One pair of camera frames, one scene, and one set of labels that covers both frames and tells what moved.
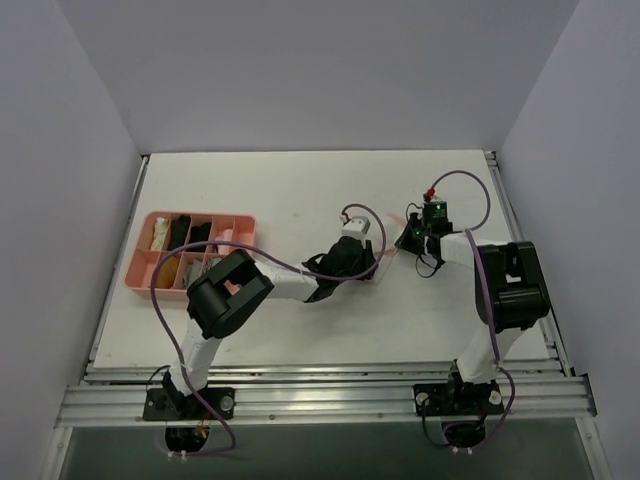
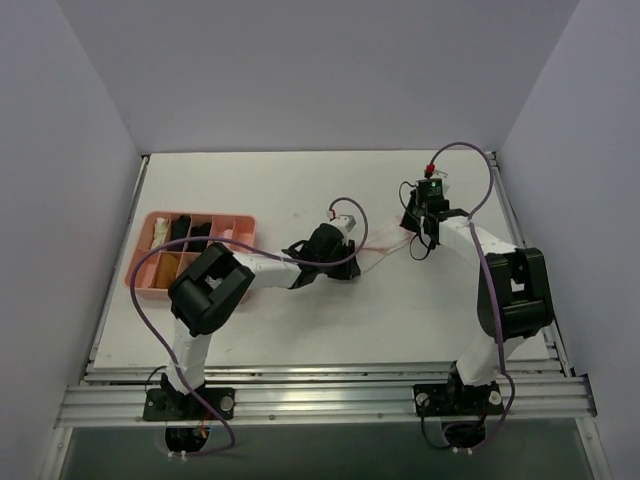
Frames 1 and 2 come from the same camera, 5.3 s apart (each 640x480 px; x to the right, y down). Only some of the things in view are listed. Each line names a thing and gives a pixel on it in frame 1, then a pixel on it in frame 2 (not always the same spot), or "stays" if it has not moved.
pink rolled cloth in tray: x=227 y=235 stays
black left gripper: x=361 y=257 → x=347 y=262
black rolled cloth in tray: x=178 y=232 stays
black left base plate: x=165 y=404 stays
